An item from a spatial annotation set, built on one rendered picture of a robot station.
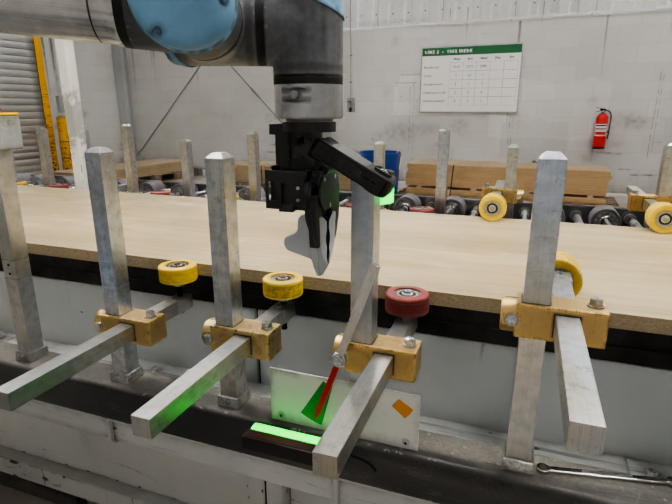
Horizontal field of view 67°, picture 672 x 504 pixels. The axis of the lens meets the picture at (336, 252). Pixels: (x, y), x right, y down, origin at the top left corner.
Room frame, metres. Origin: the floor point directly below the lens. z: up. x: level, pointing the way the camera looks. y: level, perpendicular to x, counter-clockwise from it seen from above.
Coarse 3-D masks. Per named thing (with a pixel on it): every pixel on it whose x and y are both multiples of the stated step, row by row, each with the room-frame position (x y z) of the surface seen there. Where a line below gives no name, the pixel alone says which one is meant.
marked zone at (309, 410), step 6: (324, 384) 0.74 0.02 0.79; (318, 390) 0.75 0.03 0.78; (330, 390) 0.74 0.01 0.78; (312, 396) 0.75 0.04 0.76; (318, 396) 0.75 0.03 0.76; (312, 402) 0.75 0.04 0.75; (306, 408) 0.75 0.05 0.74; (312, 408) 0.75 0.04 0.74; (324, 408) 0.74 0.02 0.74; (306, 414) 0.75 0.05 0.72; (312, 414) 0.75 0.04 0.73; (324, 414) 0.74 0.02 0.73; (318, 420) 0.75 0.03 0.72
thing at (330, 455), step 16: (400, 320) 0.84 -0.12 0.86; (416, 320) 0.86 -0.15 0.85; (400, 336) 0.77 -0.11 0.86; (368, 368) 0.67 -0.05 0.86; (384, 368) 0.67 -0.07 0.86; (368, 384) 0.62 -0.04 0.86; (384, 384) 0.66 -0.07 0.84; (352, 400) 0.58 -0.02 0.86; (368, 400) 0.58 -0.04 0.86; (336, 416) 0.55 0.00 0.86; (352, 416) 0.55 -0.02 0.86; (368, 416) 0.58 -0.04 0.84; (336, 432) 0.51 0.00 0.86; (352, 432) 0.52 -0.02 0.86; (320, 448) 0.48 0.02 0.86; (336, 448) 0.48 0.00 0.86; (352, 448) 0.52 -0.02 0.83; (320, 464) 0.48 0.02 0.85; (336, 464) 0.47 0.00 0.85
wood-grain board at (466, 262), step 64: (64, 192) 2.05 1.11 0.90; (64, 256) 1.20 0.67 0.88; (128, 256) 1.13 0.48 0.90; (192, 256) 1.12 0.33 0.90; (256, 256) 1.12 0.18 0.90; (384, 256) 1.12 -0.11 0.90; (448, 256) 1.12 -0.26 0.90; (512, 256) 1.12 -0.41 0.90; (576, 256) 1.12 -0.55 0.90; (640, 256) 1.12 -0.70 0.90; (640, 320) 0.77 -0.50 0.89
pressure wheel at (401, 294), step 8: (392, 288) 0.88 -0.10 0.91; (400, 288) 0.88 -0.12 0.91; (408, 288) 0.88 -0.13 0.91; (416, 288) 0.88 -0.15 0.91; (392, 296) 0.84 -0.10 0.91; (400, 296) 0.84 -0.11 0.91; (408, 296) 0.85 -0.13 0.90; (416, 296) 0.84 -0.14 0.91; (424, 296) 0.84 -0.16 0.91; (392, 304) 0.83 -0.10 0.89; (400, 304) 0.82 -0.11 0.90; (408, 304) 0.82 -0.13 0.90; (416, 304) 0.82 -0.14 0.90; (424, 304) 0.83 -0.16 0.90; (392, 312) 0.83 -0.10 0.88; (400, 312) 0.82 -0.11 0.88; (408, 312) 0.82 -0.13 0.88; (416, 312) 0.82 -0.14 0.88; (424, 312) 0.83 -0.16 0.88
